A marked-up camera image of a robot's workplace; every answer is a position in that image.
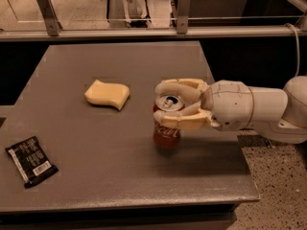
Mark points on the metal bracket post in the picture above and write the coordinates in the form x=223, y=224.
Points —
x=50, y=19
x=183, y=8

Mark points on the grey table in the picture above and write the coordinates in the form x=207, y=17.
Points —
x=110, y=171

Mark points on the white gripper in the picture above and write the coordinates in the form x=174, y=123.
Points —
x=230, y=104

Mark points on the yellow sponge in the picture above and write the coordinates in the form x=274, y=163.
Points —
x=108, y=94

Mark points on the black snack bar wrapper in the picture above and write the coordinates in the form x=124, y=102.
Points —
x=31, y=162

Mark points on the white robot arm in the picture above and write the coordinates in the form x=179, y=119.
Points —
x=278, y=114

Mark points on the right metal bracket post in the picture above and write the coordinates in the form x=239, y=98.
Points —
x=183, y=8

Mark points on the left metal bracket post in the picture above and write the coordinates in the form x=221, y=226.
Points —
x=50, y=19

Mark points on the horizontal metal rail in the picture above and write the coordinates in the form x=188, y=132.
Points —
x=142, y=33

